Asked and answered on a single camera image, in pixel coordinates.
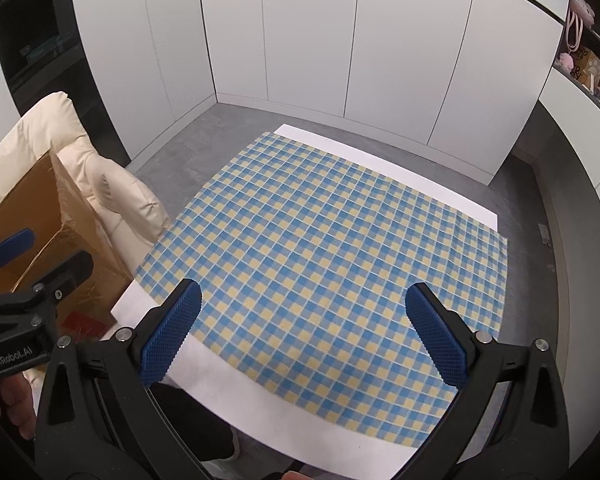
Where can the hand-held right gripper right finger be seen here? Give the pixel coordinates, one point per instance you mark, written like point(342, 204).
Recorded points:
point(437, 340)

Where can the brown printed box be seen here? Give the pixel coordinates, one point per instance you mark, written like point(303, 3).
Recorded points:
point(588, 68)

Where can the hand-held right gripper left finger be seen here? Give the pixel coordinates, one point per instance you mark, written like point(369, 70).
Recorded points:
point(172, 332)

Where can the wall socket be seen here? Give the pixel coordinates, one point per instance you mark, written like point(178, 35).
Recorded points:
point(545, 235)

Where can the black glass cabinet panel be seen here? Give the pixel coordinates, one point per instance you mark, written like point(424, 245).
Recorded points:
point(35, 35)

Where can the white cupboard wall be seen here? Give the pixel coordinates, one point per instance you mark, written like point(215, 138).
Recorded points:
point(305, 35)

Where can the cream padded armchair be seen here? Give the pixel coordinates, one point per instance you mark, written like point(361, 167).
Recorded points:
point(50, 125)

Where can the blue yellow checked tablecloth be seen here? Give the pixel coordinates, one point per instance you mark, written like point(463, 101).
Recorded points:
point(305, 235)

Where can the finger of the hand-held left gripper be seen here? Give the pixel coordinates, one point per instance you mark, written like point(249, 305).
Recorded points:
point(65, 274)
point(12, 248)

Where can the person's left hand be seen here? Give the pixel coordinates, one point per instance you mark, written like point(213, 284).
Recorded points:
point(12, 405)

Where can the pink plush bag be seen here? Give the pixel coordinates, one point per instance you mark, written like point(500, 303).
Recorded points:
point(577, 10)

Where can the brown cardboard box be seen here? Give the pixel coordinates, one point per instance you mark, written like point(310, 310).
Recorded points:
point(75, 210)

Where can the small pink plush toy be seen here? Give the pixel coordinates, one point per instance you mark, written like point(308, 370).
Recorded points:
point(565, 61)

